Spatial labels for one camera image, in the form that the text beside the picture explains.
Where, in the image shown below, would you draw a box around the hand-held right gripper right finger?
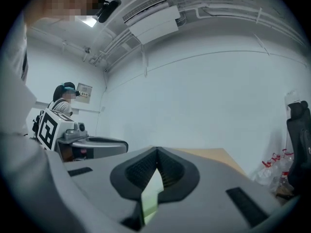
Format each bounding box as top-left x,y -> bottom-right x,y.
145,146 -> 282,233

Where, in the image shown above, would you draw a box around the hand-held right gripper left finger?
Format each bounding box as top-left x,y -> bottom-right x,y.
63,146 -> 158,233

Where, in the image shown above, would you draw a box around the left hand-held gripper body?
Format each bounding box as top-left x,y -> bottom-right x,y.
36,108 -> 88,163

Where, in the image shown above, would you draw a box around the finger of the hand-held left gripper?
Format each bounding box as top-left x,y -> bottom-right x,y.
71,139 -> 129,160
85,136 -> 124,143

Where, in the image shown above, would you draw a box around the light green box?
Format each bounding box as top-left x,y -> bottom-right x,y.
140,166 -> 165,226

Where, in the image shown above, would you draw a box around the person's grey t-shirt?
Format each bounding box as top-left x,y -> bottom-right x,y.
0,11 -> 39,140

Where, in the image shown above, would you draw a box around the pile of clear plastic bottles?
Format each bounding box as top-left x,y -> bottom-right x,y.
251,149 -> 296,195

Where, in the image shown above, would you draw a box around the black office chair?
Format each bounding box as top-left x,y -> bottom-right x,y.
286,100 -> 311,196

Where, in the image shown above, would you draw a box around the white ceiling pipes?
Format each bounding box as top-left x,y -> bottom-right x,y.
88,29 -> 140,69

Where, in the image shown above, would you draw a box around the ceiling light panel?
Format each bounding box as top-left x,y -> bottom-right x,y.
81,15 -> 98,29

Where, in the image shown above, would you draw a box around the white ceiling air conditioner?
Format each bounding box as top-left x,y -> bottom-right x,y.
122,0 -> 181,45

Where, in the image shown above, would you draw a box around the person's face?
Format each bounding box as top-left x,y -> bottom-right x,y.
24,0 -> 108,27

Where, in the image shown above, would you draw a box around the white wall electrical box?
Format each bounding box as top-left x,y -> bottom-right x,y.
74,82 -> 93,104

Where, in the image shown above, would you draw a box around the black head-mounted camera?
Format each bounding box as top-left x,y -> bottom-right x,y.
97,0 -> 122,24

